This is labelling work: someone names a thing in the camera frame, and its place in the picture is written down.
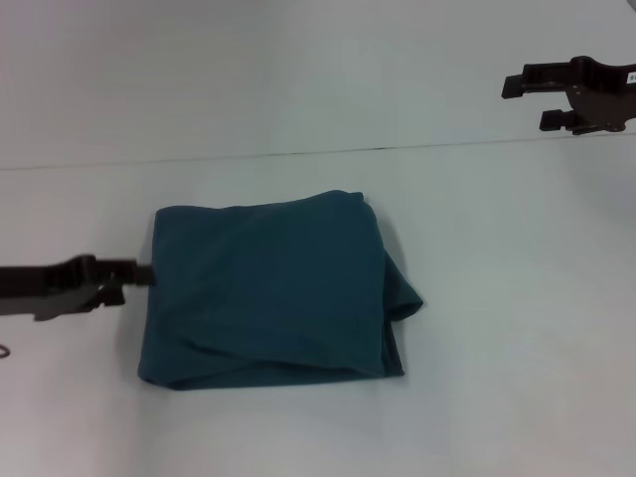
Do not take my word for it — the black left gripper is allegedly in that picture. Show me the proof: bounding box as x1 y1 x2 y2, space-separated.
0 253 156 322

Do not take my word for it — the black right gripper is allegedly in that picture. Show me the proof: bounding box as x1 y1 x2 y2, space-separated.
500 55 636 137

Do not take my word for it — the teal t-shirt with pink print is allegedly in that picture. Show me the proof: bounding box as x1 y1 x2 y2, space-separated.
136 189 425 393

